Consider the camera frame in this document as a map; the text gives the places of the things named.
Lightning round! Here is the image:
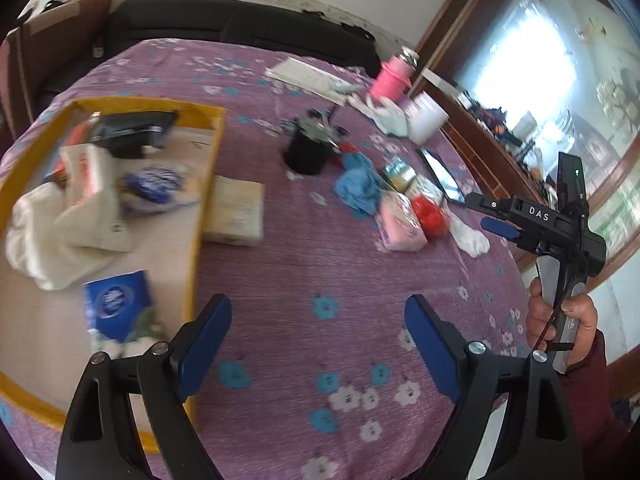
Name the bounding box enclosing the white plastic jar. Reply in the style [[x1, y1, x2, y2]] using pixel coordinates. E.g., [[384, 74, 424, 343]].
[[407, 95, 449, 146]]

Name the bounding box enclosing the purple floral tablecloth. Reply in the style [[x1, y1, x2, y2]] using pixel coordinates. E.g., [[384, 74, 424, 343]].
[[0, 37, 531, 480]]

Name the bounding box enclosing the blue floral tissue roll pack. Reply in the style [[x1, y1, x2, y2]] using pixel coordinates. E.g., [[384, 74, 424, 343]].
[[82, 270, 168, 361]]

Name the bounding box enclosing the wooden sill cabinet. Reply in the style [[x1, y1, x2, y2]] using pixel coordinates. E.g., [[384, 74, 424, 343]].
[[422, 67, 640, 301]]

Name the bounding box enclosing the blue cloth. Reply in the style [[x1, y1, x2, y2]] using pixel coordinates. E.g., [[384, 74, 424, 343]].
[[333, 152, 387, 219]]

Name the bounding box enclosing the stack of papers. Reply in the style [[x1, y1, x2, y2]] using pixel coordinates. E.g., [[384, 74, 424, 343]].
[[265, 57, 353, 107]]

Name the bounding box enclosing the red plastic bag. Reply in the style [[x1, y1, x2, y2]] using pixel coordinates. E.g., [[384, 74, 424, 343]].
[[410, 195, 448, 238]]

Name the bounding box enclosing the brown sofa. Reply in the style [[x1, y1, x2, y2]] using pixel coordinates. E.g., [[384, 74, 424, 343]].
[[0, 0, 113, 131]]

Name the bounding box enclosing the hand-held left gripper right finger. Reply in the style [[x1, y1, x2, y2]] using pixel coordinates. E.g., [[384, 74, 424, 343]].
[[403, 293, 585, 480]]

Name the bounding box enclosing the red packet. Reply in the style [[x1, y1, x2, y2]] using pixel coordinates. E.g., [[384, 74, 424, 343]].
[[42, 120, 96, 183]]

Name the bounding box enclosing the black cup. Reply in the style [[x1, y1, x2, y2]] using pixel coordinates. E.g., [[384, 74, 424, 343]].
[[284, 127, 333, 176]]

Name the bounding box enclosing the yellow cardboard box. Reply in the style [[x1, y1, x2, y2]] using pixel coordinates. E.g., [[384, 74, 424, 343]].
[[0, 99, 227, 453]]

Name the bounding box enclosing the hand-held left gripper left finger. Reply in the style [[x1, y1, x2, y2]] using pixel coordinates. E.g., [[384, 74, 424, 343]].
[[55, 293, 233, 480]]

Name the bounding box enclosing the small white cloth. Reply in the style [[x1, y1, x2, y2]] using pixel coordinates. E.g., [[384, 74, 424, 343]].
[[446, 210, 492, 259]]

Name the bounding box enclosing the black packet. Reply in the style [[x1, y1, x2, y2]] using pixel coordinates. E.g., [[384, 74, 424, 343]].
[[89, 110, 179, 159]]

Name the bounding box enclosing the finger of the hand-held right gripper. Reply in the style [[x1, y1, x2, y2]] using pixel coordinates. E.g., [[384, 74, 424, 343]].
[[480, 216, 527, 242], [465, 191, 513, 217]]

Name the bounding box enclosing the lemon print tissue pack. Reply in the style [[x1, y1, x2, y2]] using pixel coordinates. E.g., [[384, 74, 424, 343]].
[[201, 176, 266, 247]]

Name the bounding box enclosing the blue white plastic tissue bag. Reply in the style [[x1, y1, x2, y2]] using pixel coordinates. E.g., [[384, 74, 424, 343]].
[[119, 162, 200, 207]]

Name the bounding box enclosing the person's right forearm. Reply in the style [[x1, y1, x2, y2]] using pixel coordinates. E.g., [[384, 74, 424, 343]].
[[555, 330, 633, 480]]

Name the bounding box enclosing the pink green yellow sponge pack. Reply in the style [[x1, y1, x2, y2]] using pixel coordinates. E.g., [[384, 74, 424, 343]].
[[382, 157, 446, 206]]

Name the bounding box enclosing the pink thermos bottle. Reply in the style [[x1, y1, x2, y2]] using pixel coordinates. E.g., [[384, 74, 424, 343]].
[[369, 46, 422, 103]]

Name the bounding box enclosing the striped white tissue packet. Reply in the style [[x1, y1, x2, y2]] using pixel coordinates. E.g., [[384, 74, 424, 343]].
[[52, 142, 132, 252]]

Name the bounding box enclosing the white towel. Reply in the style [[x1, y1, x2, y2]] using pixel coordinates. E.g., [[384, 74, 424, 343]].
[[5, 182, 118, 292]]

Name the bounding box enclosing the black sofa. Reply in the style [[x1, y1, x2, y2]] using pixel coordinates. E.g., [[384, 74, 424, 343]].
[[107, 0, 383, 78]]

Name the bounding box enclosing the black smartphone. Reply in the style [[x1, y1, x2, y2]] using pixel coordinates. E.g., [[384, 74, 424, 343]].
[[417, 147, 463, 206]]

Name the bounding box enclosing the pink tissue pack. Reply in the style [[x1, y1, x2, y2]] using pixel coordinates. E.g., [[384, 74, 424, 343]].
[[375, 192, 429, 252]]

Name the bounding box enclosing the green white knitted cloth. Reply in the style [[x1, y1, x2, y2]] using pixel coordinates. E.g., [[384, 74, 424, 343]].
[[348, 94, 410, 137]]

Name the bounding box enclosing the person's right hand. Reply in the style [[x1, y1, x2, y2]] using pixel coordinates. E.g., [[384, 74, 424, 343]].
[[527, 277, 599, 366]]

